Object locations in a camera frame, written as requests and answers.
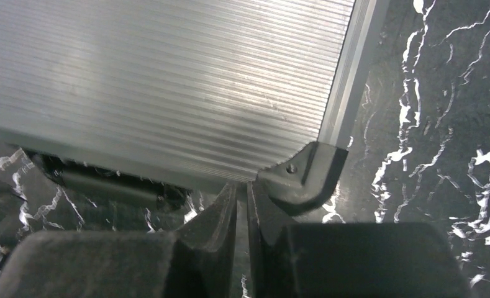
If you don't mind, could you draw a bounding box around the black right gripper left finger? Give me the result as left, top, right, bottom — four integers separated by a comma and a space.
0, 184, 237, 297

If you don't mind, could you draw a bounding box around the black poker set case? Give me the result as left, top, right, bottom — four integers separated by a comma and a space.
0, 1, 389, 215

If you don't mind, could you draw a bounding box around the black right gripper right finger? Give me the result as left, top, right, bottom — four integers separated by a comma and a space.
247, 182, 473, 297

